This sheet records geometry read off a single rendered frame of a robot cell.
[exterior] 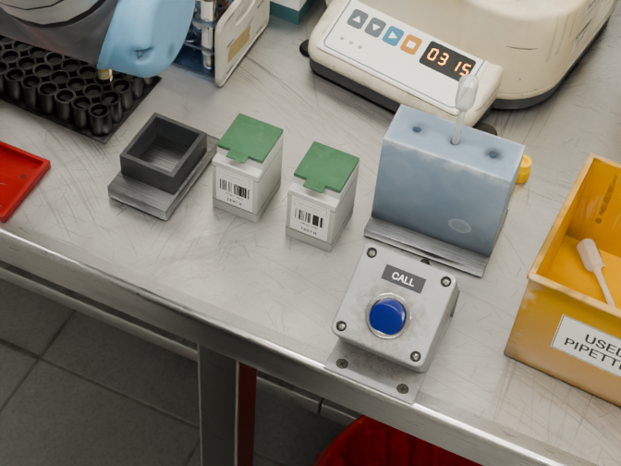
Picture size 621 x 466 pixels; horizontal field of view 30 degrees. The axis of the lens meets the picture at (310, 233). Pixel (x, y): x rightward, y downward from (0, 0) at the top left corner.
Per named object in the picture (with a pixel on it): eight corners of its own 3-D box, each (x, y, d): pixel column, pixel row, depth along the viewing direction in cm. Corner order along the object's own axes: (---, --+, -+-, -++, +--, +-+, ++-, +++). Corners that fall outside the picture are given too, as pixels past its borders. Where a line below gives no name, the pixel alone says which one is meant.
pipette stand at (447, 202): (362, 236, 93) (375, 151, 85) (392, 177, 97) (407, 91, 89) (480, 278, 91) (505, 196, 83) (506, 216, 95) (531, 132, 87)
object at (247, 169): (212, 206, 94) (211, 150, 89) (237, 167, 97) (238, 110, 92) (256, 224, 93) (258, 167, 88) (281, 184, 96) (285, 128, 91)
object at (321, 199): (284, 235, 93) (287, 179, 87) (309, 195, 95) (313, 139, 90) (330, 253, 92) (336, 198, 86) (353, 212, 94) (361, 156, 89)
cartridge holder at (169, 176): (107, 198, 94) (104, 168, 91) (164, 128, 99) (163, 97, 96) (165, 222, 93) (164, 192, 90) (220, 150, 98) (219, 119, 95)
